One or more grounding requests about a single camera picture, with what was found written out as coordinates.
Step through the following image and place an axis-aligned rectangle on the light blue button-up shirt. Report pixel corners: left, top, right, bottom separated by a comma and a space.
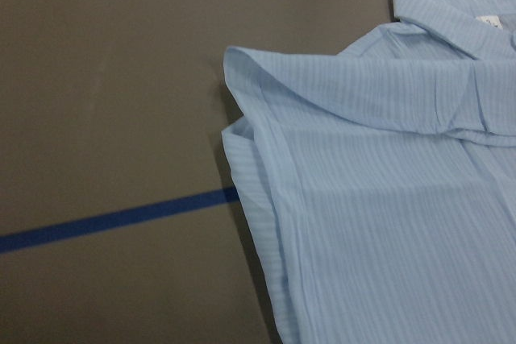
223, 0, 515, 343

